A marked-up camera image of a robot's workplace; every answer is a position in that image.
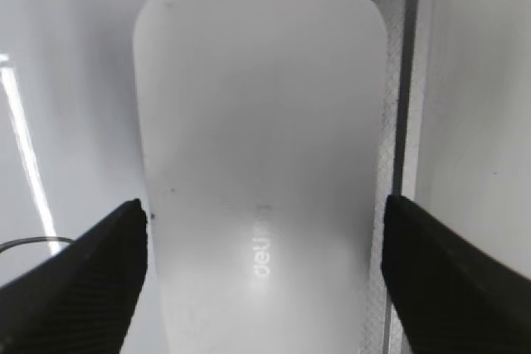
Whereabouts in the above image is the white whiteboard eraser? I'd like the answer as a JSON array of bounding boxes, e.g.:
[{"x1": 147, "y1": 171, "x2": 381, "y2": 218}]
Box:
[{"x1": 133, "y1": 0, "x2": 387, "y2": 353}]

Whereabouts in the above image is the aluminium framed whiteboard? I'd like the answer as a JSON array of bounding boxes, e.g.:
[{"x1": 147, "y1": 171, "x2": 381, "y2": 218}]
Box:
[{"x1": 1, "y1": 0, "x2": 418, "y2": 353}]

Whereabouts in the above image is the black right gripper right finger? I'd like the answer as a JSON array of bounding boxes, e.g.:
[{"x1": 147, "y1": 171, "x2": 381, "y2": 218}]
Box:
[{"x1": 381, "y1": 196, "x2": 530, "y2": 353}]

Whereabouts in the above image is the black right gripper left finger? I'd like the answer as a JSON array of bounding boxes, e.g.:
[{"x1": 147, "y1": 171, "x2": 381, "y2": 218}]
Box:
[{"x1": 1, "y1": 199, "x2": 148, "y2": 353}]

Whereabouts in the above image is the black floor cable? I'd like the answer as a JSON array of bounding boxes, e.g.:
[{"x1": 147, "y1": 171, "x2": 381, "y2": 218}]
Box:
[{"x1": 0, "y1": 236, "x2": 75, "y2": 252}]

